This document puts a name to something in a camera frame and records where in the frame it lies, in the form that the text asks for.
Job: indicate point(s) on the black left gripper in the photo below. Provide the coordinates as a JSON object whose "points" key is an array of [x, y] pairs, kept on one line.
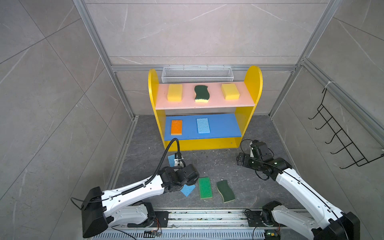
{"points": [[196, 180]]}

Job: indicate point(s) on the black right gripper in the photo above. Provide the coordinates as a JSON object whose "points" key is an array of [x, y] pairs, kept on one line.
{"points": [[246, 157]]}

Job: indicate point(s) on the bright green sponge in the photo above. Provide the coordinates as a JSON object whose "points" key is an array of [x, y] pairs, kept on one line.
{"points": [[205, 188]]}

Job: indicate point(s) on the dark green sponge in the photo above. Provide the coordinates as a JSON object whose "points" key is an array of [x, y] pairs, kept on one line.
{"points": [[202, 94], [225, 191]]}

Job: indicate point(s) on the orange sponge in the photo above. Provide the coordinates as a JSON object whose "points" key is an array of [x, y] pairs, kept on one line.
{"points": [[176, 127]]}

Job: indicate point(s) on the blue sponge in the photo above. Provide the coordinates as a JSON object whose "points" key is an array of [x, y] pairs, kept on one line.
{"points": [[203, 125], [171, 160], [187, 190]]}

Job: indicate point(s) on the yellow sponge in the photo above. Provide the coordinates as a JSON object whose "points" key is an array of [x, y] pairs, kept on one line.
{"points": [[230, 92], [175, 93]]}

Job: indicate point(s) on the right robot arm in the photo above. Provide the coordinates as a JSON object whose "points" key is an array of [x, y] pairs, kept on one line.
{"points": [[326, 221]]}

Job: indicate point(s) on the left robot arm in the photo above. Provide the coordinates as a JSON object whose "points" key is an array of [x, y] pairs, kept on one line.
{"points": [[125, 206]]}

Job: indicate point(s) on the yellow shelf with coloured boards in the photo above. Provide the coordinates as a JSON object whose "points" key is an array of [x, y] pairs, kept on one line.
{"points": [[228, 119]]}

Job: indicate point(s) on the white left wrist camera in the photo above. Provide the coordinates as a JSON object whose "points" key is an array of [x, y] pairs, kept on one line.
{"points": [[179, 160]]}

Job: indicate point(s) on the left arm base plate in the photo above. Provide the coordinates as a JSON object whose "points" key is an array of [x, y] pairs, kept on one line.
{"points": [[158, 218]]}

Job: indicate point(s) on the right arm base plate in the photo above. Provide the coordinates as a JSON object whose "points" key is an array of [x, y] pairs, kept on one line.
{"points": [[255, 218]]}

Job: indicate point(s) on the aluminium mounting rail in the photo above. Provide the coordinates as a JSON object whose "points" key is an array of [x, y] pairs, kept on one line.
{"points": [[205, 224]]}

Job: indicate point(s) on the black wire hook rack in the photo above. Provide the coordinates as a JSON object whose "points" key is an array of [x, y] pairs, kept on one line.
{"points": [[340, 134]]}

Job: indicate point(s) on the white wire mesh basket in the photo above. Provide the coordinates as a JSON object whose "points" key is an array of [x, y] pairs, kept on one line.
{"points": [[181, 75]]}

